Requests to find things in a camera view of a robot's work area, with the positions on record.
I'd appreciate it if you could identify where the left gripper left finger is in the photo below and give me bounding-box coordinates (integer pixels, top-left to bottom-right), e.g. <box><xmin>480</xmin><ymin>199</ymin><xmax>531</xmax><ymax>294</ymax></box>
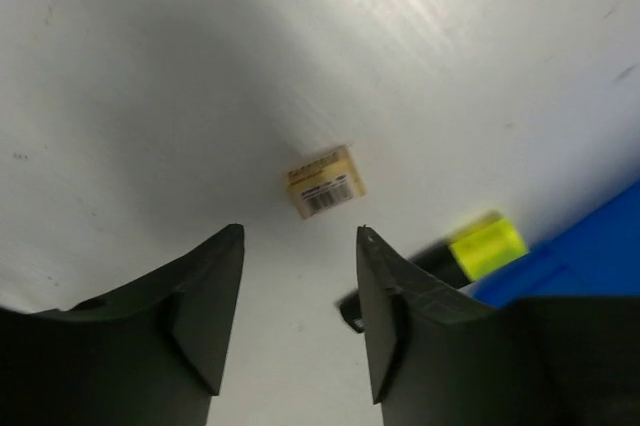
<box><xmin>1</xmin><ymin>224</ymin><xmax>245</xmax><ymax>425</ymax></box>

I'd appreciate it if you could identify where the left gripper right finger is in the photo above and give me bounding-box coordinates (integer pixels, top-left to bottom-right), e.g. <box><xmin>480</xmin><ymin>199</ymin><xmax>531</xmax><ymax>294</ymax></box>
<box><xmin>356</xmin><ymin>226</ymin><xmax>639</xmax><ymax>425</ymax></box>

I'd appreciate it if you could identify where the yellow cap black highlighter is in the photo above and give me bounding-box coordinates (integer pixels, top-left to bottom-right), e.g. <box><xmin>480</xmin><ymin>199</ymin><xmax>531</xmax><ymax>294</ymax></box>
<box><xmin>357</xmin><ymin>211</ymin><xmax>529</xmax><ymax>322</ymax></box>

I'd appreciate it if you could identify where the blue divided plastic tray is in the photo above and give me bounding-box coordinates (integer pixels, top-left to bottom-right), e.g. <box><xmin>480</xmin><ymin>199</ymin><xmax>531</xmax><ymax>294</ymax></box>
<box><xmin>471</xmin><ymin>183</ymin><xmax>639</xmax><ymax>307</ymax></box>

